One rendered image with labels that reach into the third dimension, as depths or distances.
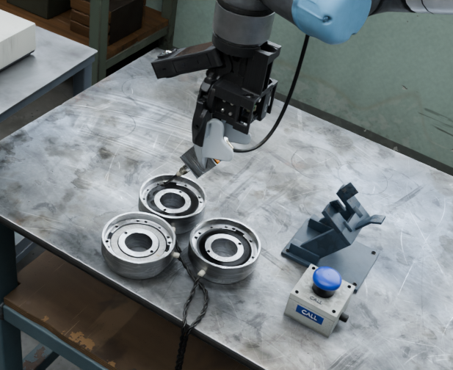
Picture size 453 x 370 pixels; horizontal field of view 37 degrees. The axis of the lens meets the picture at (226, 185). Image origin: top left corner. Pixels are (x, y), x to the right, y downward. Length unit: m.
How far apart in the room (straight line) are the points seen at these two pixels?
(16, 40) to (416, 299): 1.04
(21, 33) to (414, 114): 1.52
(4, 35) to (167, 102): 0.45
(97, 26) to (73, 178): 1.42
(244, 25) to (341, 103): 1.89
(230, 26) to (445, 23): 1.68
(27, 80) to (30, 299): 0.55
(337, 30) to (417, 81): 1.83
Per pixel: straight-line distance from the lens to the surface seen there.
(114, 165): 1.16
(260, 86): 0.88
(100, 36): 2.52
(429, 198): 1.26
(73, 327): 1.24
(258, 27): 0.84
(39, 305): 1.27
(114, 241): 0.99
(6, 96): 1.55
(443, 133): 2.62
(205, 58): 0.89
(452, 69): 2.51
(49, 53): 1.71
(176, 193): 1.07
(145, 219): 1.02
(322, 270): 0.94
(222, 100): 0.90
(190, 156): 1.00
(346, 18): 0.75
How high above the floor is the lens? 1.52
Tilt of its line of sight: 39 degrees down
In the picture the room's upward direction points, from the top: 11 degrees clockwise
